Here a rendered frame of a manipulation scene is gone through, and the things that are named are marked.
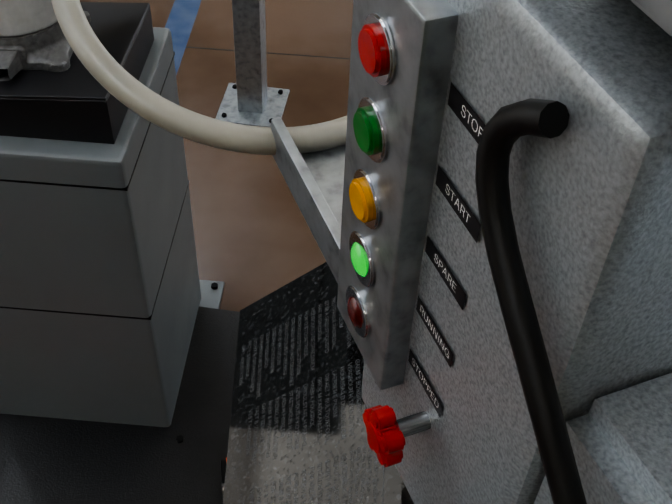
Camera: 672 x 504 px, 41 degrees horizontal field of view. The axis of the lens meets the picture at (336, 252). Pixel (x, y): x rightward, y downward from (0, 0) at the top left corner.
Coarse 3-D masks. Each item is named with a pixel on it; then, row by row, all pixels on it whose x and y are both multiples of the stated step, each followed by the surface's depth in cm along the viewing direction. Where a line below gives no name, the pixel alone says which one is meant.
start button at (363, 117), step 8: (360, 112) 48; (368, 112) 48; (360, 120) 48; (368, 120) 48; (360, 128) 48; (368, 128) 47; (376, 128) 47; (360, 136) 49; (368, 136) 48; (376, 136) 47; (360, 144) 49; (368, 144) 48; (376, 144) 48; (368, 152) 49; (376, 152) 48
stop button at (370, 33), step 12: (372, 24) 44; (360, 36) 45; (372, 36) 44; (360, 48) 45; (372, 48) 44; (384, 48) 44; (372, 60) 44; (384, 60) 44; (372, 72) 45; (384, 72) 45
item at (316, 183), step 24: (288, 144) 94; (288, 168) 94; (312, 168) 98; (336, 168) 98; (312, 192) 89; (336, 192) 95; (312, 216) 90; (336, 216) 93; (336, 240) 85; (336, 264) 86
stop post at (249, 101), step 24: (240, 0) 255; (264, 0) 262; (240, 24) 260; (264, 24) 266; (240, 48) 266; (264, 48) 271; (240, 72) 273; (264, 72) 276; (240, 96) 279; (264, 96) 282; (240, 120) 280; (264, 120) 280
